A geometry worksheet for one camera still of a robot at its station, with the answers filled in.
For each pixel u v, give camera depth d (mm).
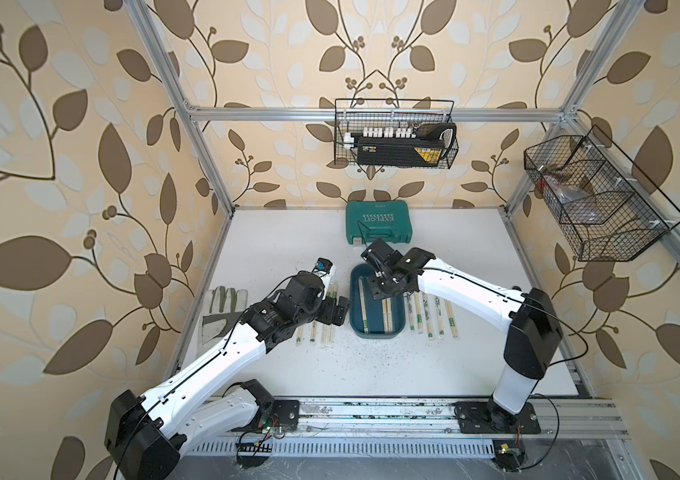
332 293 963
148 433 384
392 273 605
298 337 883
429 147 828
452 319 912
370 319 915
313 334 889
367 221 1116
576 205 705
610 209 722
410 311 935
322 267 679
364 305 937
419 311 935
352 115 912
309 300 581
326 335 887
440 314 913
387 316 911
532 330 442
